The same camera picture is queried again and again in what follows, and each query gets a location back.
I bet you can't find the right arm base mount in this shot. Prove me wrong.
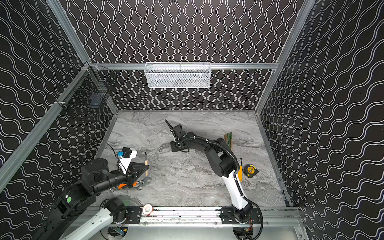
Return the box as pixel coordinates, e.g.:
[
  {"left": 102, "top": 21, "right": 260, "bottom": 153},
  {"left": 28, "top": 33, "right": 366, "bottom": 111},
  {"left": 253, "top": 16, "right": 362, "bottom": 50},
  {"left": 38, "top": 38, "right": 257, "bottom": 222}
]
[{"left": 219, "top": 207, "right": 262, "bottom": 225}]

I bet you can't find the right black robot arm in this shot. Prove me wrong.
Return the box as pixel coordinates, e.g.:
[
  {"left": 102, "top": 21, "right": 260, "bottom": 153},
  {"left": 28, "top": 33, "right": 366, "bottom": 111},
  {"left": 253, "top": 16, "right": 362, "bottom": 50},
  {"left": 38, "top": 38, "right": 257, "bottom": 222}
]
[{"left": 165, "top": 120, "right": 253, "bottom": 223}]

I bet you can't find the aluminium front rail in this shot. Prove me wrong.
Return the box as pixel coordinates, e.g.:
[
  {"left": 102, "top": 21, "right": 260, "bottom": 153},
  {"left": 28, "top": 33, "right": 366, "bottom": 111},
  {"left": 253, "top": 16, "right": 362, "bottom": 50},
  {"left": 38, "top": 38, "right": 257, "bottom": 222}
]
[{"left": 125, "top": 207, "right": 302, "bottom": 228}]

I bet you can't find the yellow tape measure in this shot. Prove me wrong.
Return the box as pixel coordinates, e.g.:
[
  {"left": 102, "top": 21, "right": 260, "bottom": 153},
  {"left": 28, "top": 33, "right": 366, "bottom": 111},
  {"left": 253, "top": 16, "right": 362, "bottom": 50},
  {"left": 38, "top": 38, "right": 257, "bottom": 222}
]
[{"left": 238, "top": 164, "right": 259, "bottom": 182}]

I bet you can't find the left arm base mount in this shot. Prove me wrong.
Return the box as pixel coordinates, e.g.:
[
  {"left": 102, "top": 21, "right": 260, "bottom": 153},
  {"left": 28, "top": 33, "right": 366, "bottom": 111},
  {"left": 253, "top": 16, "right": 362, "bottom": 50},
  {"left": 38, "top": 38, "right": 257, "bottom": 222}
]
[{"left": 121, "top": 207, "right": 143, "bottom": 226}]

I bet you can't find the aluminium corner frame post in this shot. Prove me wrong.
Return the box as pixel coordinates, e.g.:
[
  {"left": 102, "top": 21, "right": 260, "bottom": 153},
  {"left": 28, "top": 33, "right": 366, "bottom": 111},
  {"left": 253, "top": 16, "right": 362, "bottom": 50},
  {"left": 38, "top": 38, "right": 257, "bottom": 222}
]
[{"left": 256, "top": 0, "right": 316, "bottom": 116}]

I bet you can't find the white wire mesh basket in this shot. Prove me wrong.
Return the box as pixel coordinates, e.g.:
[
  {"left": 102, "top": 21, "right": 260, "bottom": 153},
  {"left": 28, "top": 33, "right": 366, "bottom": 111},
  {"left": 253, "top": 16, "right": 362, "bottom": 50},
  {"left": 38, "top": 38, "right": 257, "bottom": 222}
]
[{"left": 144, "top": 62, "right": 212, "bottom": 89}]

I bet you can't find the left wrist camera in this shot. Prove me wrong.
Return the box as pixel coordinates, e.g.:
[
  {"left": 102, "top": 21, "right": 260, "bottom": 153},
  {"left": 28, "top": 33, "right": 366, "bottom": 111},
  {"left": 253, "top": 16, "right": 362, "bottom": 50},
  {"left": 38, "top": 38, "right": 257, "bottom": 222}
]
[{"left": 118, "top": 147, "right": 138, "bottom": 175}]

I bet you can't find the orange adjustable wrench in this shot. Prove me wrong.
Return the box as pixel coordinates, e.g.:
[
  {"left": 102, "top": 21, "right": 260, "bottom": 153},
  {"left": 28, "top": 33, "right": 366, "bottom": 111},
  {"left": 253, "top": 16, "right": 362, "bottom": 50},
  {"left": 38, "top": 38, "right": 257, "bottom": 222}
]
[{"left": 110, "top": 177, "right": 152, "bottom": 192}]

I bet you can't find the white round knob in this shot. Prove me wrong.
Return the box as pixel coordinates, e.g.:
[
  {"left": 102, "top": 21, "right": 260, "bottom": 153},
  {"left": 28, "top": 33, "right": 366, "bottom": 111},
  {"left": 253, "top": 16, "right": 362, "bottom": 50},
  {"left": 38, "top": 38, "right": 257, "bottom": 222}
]
[{"left": 142, "top": 204, "right": 154, "bottom": 216}]

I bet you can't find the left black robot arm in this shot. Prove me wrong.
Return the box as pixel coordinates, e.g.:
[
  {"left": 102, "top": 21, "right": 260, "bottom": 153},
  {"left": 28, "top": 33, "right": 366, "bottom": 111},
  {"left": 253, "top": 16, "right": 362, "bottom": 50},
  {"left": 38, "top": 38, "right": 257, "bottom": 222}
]
[{"left": 33, "top": 158, "right": 150, "bottom": 240}]

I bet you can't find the black wire mesh basket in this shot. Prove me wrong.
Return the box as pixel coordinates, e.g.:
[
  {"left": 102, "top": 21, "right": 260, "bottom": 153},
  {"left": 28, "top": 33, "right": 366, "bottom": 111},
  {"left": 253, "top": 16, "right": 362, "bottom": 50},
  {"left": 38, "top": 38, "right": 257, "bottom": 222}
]
[{"left": 59, "top": 66, "right": 118, "bottom": 122}]

